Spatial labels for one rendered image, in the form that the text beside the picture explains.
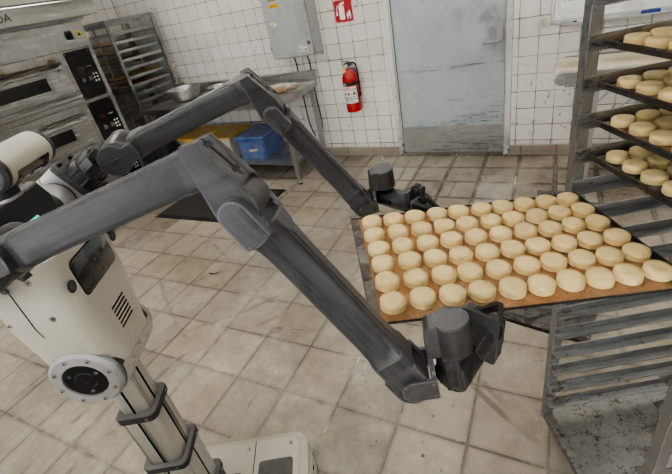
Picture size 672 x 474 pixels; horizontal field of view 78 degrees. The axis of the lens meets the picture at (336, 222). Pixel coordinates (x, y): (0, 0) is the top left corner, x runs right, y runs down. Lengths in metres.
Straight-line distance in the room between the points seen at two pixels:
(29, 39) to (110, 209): 3.84
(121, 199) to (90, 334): 0.48
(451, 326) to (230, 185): 0.37
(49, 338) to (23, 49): 3.52
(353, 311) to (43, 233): 0.44
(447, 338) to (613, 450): 1.33
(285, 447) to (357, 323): 1.21
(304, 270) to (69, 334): 0.59
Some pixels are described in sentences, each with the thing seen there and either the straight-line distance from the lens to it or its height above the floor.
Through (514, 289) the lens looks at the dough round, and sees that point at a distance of 0.85.
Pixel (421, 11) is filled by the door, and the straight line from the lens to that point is 4.20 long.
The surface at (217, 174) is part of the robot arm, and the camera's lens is 0.53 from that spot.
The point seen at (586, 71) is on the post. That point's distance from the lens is 1.17.
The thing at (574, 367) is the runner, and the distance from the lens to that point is 1.76.
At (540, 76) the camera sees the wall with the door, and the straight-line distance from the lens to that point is 4.14.
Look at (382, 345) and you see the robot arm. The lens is 0.64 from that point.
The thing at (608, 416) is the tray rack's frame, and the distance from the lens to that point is 1.99.
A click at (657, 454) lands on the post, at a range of 1.33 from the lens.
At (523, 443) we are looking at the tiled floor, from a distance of 2.03.
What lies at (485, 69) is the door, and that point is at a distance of 4.18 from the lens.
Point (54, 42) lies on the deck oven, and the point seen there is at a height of 1.72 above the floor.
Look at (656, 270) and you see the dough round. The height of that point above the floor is 1.15.
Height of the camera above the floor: 1.72
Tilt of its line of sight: 30 degrees down
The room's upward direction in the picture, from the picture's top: 12 degrees counter-clockwise
